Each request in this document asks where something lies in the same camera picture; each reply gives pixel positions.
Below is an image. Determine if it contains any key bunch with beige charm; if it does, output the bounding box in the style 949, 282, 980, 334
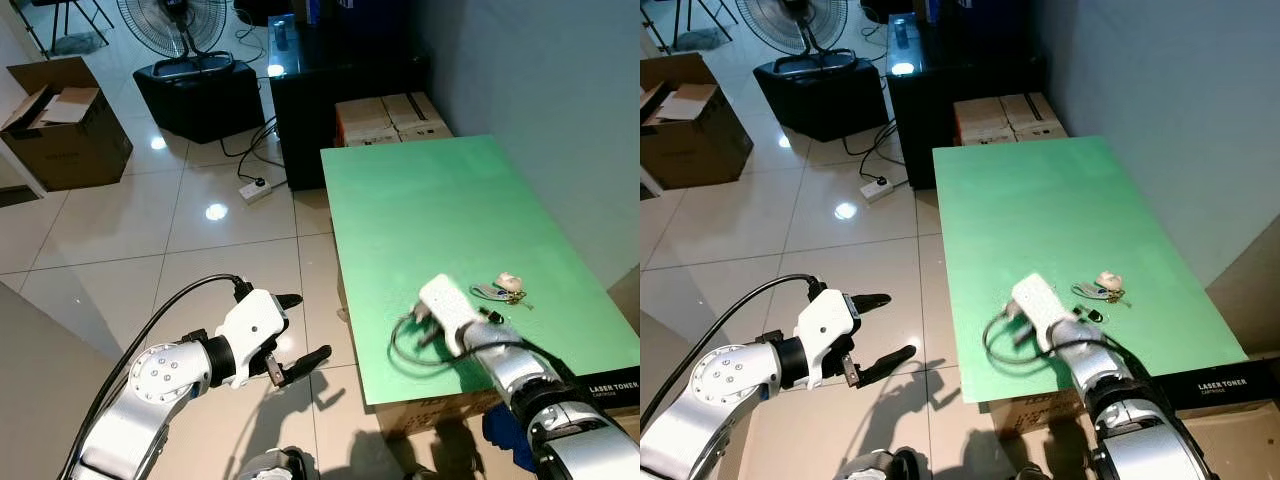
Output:
1072, 270, 1133, 307
470, 272, 533, 310

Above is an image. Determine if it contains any dark robot leg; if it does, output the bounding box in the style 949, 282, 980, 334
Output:
238, 447, 311, 480
840, 447, 923, 480

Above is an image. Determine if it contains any green table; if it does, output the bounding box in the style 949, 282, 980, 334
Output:
932, 135, 1251, 403
320, 135, 641, 406

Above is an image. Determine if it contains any blue cloth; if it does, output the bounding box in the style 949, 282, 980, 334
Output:
482, 403, 538, 471

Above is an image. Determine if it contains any laser toner box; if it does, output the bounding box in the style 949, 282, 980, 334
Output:
1150, 365, 1280, 480
573, 368, 641, 421

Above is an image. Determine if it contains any closed taped carton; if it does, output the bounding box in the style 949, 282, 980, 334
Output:
1003, 92, 1069, 141
335, 95, 401, 148
953, 95, 1016, 148
383, 91, 453, 141

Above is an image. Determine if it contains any black box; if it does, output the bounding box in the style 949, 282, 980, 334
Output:
133, 58, 266, 144
753, 57, 886, 143

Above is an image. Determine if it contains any open brown cardboard box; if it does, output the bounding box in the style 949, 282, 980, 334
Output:
0, 57, 133, 191
640, 52, 753, 191

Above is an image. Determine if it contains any black cabinet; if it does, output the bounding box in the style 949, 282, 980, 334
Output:
268, 10, 433, 191
886, 8, 1046, 189

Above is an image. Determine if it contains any black metal stand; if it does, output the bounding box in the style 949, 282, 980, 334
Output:
30, 0, 116, 58
640, 0, 731, 53

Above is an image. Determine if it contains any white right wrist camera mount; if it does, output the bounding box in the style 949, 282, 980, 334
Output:
1010, 272, 1078, 353
417, 275, 483, 356

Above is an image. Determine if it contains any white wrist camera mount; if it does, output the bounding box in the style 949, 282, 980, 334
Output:
795, 289, 861, 389
417, 275, 483, 356
1010, 272, 1078, 353
215, 289, 291, 389

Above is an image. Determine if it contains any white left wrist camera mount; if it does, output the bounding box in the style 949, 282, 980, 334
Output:
215, 289, 291, 389
795, 289, 861, 389

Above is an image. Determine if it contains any black floor cable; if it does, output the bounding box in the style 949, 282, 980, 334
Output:
840, 120, 906, 181
220, 118, 291, 186

